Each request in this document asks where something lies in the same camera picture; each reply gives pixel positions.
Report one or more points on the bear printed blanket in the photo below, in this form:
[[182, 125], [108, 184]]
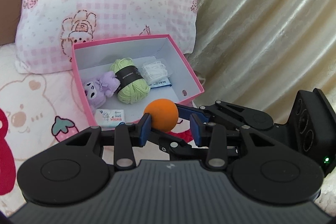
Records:
[[39, 113]]

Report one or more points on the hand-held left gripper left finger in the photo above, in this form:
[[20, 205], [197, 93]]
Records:
[[145, 129]]

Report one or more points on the green yarn ball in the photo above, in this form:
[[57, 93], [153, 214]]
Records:
[[131, 90]]

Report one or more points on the clear packet with orange label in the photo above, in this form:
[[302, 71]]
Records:
[[156, 70]]

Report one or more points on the orange ball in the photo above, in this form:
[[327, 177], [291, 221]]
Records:
[[161, 115]]

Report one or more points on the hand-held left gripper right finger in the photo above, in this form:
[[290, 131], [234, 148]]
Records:
[[197, 129]]

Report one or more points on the purple plush toy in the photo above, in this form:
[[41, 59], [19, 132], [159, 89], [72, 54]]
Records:
[[105, 82]]

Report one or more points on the white tissue packet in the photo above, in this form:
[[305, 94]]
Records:
[[110, 117]]

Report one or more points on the pink cardboard box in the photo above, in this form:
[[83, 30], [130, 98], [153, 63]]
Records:
[[168, 94]]

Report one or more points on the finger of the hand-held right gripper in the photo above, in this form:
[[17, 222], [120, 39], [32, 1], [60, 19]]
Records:
[[176, 146], [189, 111]]

